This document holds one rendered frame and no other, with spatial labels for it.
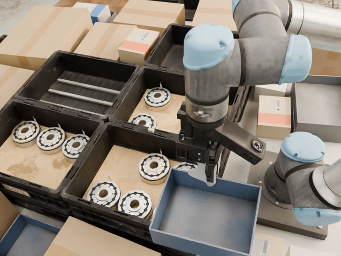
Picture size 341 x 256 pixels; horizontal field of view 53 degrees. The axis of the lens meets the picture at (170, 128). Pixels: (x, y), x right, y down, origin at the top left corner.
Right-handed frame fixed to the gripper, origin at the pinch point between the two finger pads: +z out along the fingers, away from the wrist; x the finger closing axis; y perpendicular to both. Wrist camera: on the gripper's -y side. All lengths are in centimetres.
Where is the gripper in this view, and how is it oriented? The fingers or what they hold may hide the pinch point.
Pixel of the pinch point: (214, 181)
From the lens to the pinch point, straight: 76.3
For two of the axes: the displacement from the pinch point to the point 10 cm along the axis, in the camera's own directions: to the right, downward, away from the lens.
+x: -3.3, 6.7, -6.6
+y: -9.4, -1.9, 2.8
